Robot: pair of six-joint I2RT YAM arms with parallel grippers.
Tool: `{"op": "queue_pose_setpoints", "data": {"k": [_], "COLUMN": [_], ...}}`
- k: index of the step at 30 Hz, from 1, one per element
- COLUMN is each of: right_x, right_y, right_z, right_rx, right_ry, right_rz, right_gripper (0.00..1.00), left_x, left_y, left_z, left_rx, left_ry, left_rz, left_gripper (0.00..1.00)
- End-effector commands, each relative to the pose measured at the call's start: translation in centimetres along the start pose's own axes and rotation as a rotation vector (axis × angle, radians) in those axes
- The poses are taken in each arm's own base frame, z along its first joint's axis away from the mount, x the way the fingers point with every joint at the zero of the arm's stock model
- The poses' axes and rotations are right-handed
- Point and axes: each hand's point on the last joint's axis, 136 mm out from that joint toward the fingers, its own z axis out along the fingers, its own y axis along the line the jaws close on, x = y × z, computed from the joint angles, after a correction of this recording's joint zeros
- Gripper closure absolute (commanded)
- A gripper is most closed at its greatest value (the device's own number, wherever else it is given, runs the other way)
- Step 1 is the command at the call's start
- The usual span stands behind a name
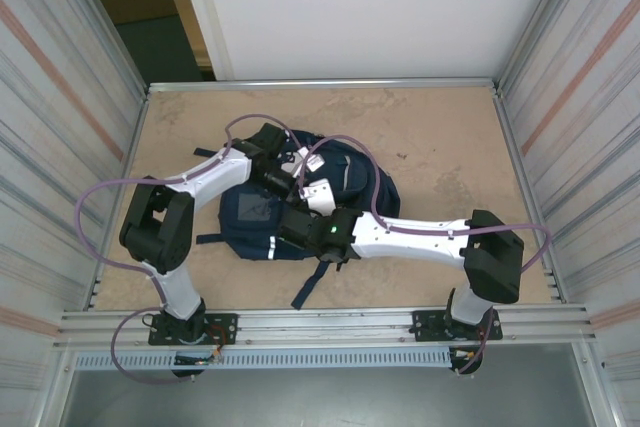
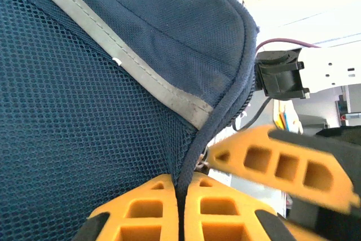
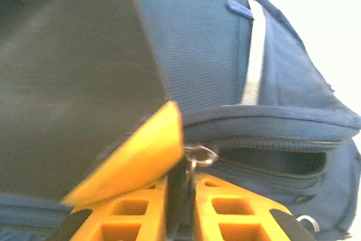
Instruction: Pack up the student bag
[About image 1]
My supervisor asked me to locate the navy blue backpack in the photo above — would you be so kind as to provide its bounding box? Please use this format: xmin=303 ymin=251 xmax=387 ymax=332
xmin=194 ymin=127 xmax=404 ymax=311

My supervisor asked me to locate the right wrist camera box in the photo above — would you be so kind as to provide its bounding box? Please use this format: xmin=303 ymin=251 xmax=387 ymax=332
xmin=299 ymin=176 xmax=337 ymax=214

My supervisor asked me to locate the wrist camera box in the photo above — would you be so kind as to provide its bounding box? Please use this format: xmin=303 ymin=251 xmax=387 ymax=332
xmin=299 ymin=176 xmax=337 ymax=214
xmin=291 ymin=147 xmax=325 ymax=177

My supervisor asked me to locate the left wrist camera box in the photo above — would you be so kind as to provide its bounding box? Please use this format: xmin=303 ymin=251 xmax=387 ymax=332
xmin=291 ymin=147 xmax=325 ymax=177

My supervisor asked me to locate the aluminium table end rail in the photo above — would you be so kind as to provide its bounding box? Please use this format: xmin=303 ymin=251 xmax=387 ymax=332
xmin=146 ymin=77 xmax=501 ymax=94

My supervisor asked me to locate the aluminium mounting rail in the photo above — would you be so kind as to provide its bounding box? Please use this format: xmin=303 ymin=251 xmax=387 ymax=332
xmin=52 ymin=302 xmax=599 ymax=354

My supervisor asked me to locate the slotted grey cable tray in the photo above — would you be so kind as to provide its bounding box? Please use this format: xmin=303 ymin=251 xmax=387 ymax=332
xmin=73 ymin=349 xmax=454 ymax=371

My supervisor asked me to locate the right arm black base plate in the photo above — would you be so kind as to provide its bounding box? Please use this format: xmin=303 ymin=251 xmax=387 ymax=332
xmin=405 ymin=307 xmax=503 ymax=344

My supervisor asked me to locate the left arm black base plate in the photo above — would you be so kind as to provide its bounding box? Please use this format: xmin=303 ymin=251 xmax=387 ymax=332
xmin=147 ymin=312 xmax=239 ymax=347

